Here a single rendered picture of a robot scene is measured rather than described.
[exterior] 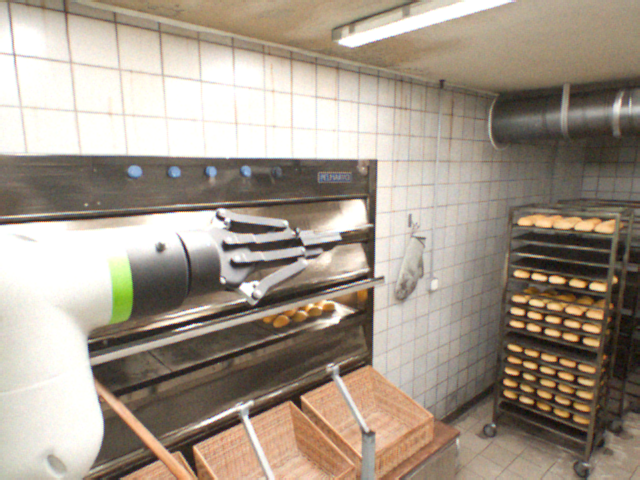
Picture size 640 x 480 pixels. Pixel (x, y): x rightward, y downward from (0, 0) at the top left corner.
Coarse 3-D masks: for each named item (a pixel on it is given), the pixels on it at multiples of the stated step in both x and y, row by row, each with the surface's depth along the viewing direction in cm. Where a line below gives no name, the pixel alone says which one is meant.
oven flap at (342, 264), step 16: (320, 256) 232; (336, 256) 239; (352, 256) 247; (256, 272) 204; (272, 272) 210; (304, 272) 222; (320, 272) 229; (336, 272) 236; (352, 272) 242; (288, 288) 211; (192, 304) 181; (208, 304) 186; (224, 304) 188; (128, 320) 164; (144, 320) 168; (160, 320) 170; (96, 336) 154
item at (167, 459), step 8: (96, 384) 171; (104, 384) 171; (104, 392) 165; (112, 400) 160; (120, 408) 155; (128, 416) 150; (128, 424) 148; (136, 424) 145; (136, 432) 143; (144, 432) 141; (144, 440) 139; (152, 440) 137; (152, 448) 134; (160, 448) 133; (160, 456) 131; (168, 456) 129; (168, 464) 127; (176, 464) 126; (176, 472) 124; (184, 472) 123
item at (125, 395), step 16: (336, 320) 248; (352, 320) 253; (288, 336) 225; (304, 336) 229; (240, 352) 206; (256, 352) 209; (192, 368) 190; (208, 368) 192; (224, 368) 198; (144, 384) 177; (160, 384) 178; (176, 384) 183; (128, 400) 170
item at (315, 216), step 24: (96, 216) 156; (120, 216) 161; (144, 216) 167; (168, 216) 173; (192, 216) 180; (264, 216) 203; (288, 216) 212; (312, 216) 222; (336, 216) 233; (360, 216) 245
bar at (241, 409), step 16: (336, 368) 192; (288, 384) 177; (304, 384) 182; (336, 384) 193; (256, 400) 166; (224, 416) 157; (240, 416) 162; (176, 432) 146; (192, 432) 149; (368, 432) 182; (144, 448) 138; (256, 448) 157; (368, 448) 181; (112, 464) 132; (368, 464) 182
